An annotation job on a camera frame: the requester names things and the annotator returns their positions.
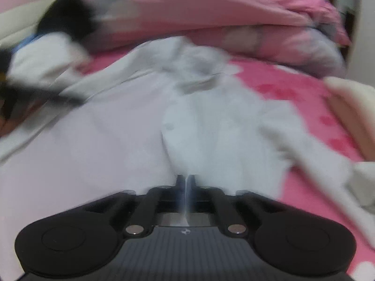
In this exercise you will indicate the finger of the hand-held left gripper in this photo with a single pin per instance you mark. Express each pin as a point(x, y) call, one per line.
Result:
point(52, 95)

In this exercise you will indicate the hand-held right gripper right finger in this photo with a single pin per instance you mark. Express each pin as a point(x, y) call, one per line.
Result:
point(192, 187)

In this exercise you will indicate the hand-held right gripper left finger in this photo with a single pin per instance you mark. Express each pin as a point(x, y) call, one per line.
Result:
point(180, 187)

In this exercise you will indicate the white button shirt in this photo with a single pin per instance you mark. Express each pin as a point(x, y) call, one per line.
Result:
point(123, 140)

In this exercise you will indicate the white folded garment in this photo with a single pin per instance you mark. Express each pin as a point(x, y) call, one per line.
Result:
point(44, 55)

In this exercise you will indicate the blue cloth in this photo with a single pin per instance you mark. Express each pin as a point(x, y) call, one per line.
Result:
point(29, 41)

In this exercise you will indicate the black cloth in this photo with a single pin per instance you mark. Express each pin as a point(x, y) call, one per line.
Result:
point(67, 14)

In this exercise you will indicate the white pink padded headboard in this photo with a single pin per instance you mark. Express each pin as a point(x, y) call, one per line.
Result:
point(20, 8)

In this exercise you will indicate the pink floral quilt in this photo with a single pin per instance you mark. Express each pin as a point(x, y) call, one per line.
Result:
point(187, 11)

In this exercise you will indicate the cream folded blanket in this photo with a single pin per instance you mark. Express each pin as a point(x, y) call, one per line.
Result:
point(351, 108)

